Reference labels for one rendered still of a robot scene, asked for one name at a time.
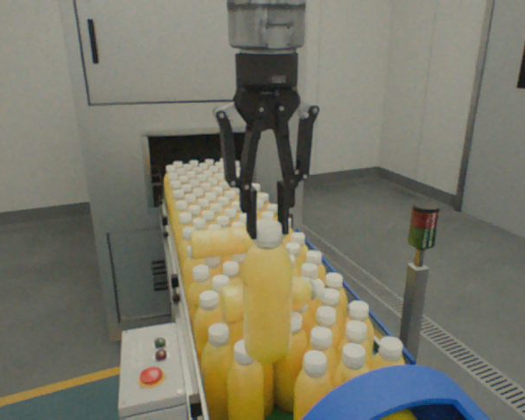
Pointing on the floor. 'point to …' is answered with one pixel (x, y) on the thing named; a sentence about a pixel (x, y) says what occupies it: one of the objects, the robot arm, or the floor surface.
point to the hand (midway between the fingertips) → (267, 210)
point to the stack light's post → (413, 307)
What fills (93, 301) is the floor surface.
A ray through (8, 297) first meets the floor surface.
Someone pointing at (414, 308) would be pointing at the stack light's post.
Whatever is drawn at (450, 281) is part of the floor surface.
